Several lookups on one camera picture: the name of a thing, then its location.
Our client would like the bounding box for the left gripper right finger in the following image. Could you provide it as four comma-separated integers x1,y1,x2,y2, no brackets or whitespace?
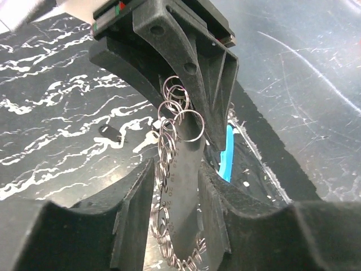
199,162,360,270

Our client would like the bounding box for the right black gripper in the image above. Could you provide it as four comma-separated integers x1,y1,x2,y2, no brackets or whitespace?
89,1,239,151

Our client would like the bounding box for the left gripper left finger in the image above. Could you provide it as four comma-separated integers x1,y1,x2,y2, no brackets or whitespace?
11,159,155,270

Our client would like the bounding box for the metal key organizer with rings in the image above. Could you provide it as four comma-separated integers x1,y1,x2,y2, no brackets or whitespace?
149,75,205,270

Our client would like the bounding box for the blue organizer handle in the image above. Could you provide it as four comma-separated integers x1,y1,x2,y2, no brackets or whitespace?
218,125,234,183

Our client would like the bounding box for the black tagged key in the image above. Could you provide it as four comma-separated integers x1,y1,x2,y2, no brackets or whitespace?
98,124,126,143

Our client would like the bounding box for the white tagged key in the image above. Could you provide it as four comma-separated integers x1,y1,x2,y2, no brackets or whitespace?
133,117,169,154

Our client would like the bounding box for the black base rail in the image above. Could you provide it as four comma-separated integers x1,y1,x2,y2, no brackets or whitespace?
228,84,321,208

